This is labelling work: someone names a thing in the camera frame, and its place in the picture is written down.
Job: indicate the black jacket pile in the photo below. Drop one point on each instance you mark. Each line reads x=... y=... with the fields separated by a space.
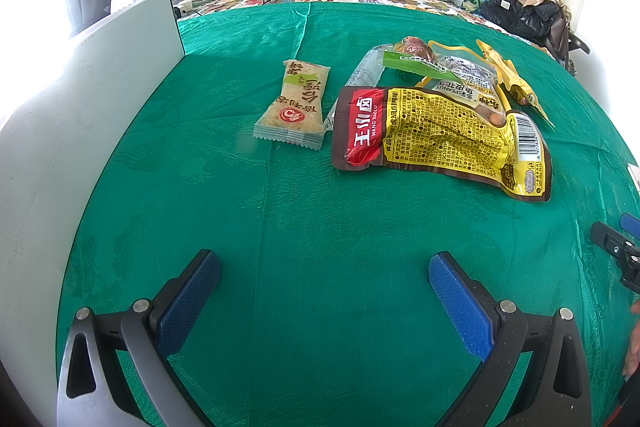
x=535 y=23

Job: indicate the red yellow snack pouch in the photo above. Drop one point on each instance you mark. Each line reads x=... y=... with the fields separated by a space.
x=414 y=129

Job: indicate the white cardboard box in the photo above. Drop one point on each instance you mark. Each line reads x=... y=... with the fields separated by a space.
x=53 y=150

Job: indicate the floral bed sheet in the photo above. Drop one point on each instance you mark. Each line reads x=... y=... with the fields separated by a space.
x=192 y=8

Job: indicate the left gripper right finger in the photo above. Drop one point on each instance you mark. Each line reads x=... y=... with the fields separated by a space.
x=554 y=390

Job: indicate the green label meat packet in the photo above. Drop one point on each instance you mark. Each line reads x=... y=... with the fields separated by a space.
x=414 y=56

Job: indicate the small yellow snack pouch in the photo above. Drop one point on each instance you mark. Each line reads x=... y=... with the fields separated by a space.
x=509 y=77

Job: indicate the green satin tablecloth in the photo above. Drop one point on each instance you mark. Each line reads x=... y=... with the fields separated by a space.
x=323 y=315

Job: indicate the brown chair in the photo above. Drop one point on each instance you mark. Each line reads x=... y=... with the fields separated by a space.
x=560 y=41

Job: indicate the white smartphone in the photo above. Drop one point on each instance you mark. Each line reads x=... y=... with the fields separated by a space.
x=634 y=173

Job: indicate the person's right hand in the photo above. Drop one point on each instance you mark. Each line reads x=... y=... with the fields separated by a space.
x=631 y=360

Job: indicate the long clear noodle packet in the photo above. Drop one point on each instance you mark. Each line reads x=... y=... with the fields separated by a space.
x=370 y=68

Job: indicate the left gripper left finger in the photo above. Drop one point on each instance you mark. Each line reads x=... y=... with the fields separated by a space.
x=92 y=386

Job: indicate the beige rice cracker packet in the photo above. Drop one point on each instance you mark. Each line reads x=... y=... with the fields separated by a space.
x=295 y=116

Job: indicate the yellow rimmed peanut pouch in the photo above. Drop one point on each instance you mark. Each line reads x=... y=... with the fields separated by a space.
x=475 y=82

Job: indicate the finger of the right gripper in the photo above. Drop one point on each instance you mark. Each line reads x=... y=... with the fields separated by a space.
x=615 y=244
x=630 y=224

